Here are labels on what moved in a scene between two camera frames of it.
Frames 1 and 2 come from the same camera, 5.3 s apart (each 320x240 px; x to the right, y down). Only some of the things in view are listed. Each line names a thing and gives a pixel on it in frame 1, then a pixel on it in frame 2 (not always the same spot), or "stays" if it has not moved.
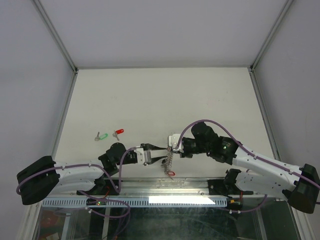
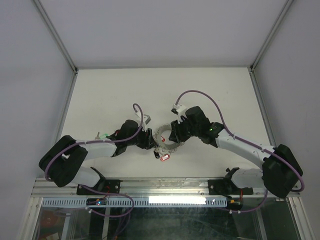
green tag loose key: [97, 138] stays
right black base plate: [222, 187] stays
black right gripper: [184, 154] to [176, 135]
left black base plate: [102, 187] stays
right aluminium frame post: [286, 6] stays
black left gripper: [149, 147] to [148, 141]
